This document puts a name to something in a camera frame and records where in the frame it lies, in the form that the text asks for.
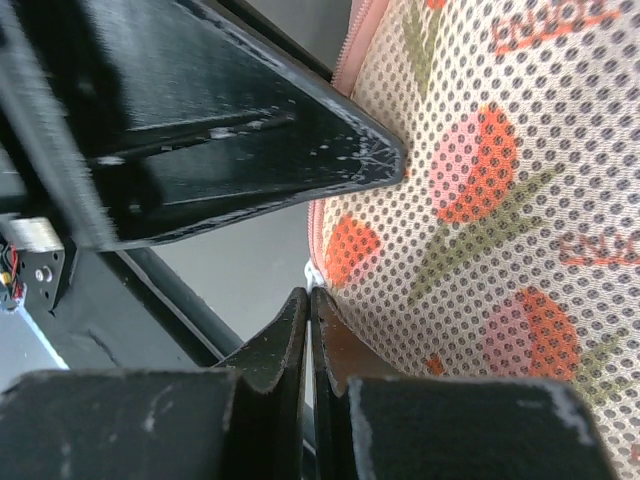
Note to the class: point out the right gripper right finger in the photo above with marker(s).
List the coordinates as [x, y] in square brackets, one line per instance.
[372, 422]

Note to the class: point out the white zipper pull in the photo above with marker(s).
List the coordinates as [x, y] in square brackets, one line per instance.
[313, 276]

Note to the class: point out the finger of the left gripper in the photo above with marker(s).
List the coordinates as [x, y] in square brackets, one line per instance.
[140, 123]

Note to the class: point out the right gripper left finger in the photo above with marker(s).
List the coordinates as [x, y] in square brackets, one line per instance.
[240, 419]

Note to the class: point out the floral mesh laundry bag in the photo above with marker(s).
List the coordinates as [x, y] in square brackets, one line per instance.
[511, 245]

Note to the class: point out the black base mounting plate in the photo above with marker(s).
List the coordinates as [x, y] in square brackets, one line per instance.
[82, 308]

